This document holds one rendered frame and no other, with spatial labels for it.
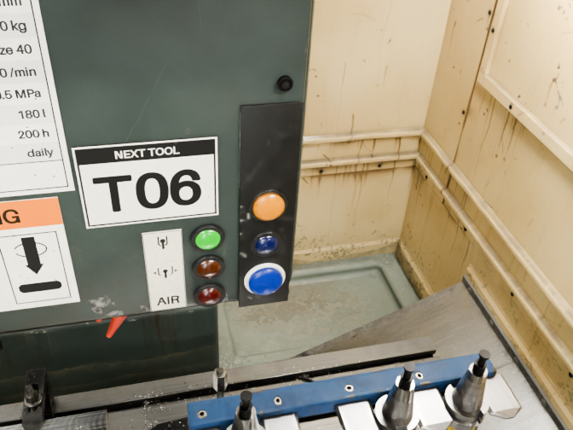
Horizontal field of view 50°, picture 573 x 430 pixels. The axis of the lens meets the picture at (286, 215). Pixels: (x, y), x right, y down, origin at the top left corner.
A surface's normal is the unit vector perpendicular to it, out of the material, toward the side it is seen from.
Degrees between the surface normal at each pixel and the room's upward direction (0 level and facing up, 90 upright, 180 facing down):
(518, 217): 90
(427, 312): 24
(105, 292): 90
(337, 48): 90
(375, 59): 90
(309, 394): 0
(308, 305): 0
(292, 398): 0
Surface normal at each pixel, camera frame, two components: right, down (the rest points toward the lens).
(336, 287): 0.06, -0.78
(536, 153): -0.97, 0.11
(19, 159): 0.24, 0.61
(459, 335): -0.35, -0.67
